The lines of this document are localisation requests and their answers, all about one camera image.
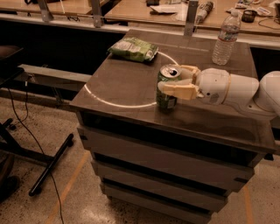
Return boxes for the white papers on desk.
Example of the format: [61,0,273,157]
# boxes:
[150,3,188,21]

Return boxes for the grey drawer cabinet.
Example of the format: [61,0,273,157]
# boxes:
[72,30,277,224]

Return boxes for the black floor cable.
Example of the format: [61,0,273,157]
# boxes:
[6,76,65,224]

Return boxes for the green chip bag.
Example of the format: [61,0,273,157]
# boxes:
[108,37,158,62]

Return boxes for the green soda can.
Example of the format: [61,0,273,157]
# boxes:
[156,64,181,110]

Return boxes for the grey metal post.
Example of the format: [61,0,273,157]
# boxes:
[184,0,199,37]
[38,0,53,22]
[90,0,103,28]

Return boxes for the clear plastic water bottle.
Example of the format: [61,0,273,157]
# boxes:
[212,10,241,66]

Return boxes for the rolled bottle on desk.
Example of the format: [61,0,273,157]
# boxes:
[196,1,214,24]

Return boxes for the black chair base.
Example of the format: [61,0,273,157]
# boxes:
[0,118,74,197]

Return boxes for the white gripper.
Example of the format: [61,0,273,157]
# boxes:
[157,65,230,105]

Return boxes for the black round cup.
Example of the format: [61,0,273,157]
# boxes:
[241,10,256,23]

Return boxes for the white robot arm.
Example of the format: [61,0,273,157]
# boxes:
[157,65,280,121]

